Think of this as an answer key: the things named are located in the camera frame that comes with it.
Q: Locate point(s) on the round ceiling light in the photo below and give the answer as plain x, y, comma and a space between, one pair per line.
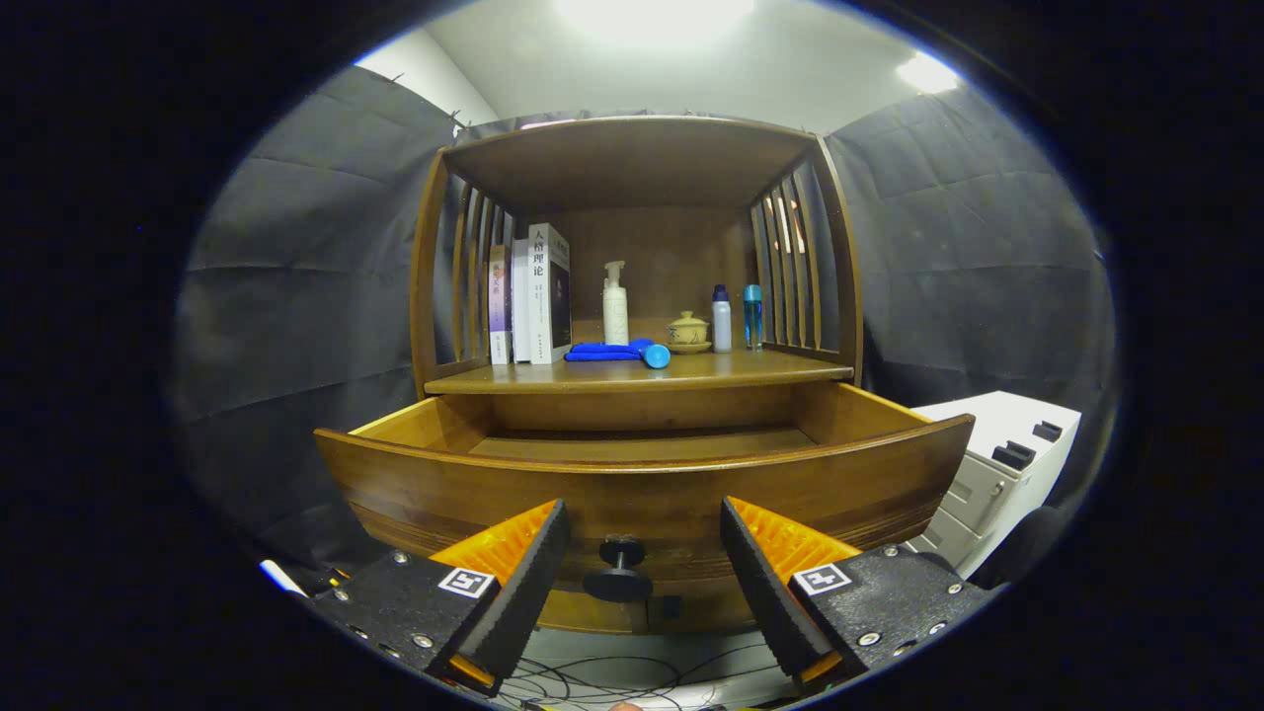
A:
652, 15

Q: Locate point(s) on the rectangular ceiling light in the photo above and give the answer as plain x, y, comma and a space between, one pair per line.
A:
926, 72

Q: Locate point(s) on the blue and white tube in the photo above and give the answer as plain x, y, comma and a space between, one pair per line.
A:
657, 356

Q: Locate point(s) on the yellow lidded tea cup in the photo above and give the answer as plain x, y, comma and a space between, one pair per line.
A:
688, 334

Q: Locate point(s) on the wooden drawer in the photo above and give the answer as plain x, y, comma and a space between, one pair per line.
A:
691, 494

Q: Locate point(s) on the wooden cabinet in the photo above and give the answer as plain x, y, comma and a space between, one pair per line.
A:
632, 163

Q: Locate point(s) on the purple book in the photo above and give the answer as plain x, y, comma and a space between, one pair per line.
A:
500, 306

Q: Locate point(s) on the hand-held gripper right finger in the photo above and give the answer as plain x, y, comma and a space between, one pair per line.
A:
768, 591

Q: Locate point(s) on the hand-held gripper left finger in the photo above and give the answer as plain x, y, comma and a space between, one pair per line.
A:
523, 591

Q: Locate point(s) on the white bottle with blue cap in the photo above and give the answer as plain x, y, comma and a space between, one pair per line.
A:
722, 324

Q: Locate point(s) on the black backdrop cloth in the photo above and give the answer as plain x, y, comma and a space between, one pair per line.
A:
296, 296

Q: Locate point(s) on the white pump bottle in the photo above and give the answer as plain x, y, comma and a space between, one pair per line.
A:
615, 316

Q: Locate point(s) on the thick white and black book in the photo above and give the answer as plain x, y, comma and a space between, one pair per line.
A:
548, 296

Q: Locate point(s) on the white plastic drawer unit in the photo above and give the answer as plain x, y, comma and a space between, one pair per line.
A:
997, 425

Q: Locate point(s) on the clear blue bottle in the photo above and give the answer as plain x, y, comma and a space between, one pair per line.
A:
752, 321

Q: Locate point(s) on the wooden countertop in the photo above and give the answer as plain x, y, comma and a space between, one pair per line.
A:
731, 370

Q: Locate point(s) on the folded blue cloth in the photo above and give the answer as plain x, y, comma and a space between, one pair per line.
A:
597, 352

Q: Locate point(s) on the thin white book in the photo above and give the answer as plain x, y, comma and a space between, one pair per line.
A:
520, 316

